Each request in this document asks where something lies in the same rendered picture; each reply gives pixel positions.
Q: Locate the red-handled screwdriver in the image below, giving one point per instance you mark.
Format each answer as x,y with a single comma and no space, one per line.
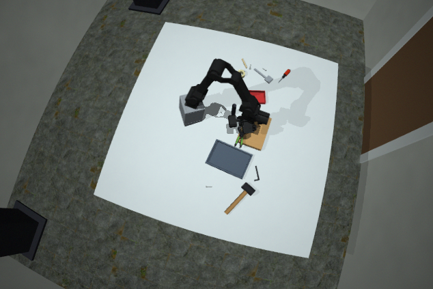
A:
286,73

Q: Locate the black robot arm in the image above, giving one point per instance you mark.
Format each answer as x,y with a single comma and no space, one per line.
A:
250,106

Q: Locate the wooden-handled mallet with black head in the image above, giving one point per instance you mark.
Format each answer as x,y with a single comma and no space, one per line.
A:
247,190

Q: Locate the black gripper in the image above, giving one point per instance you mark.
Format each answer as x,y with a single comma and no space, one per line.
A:
233,120

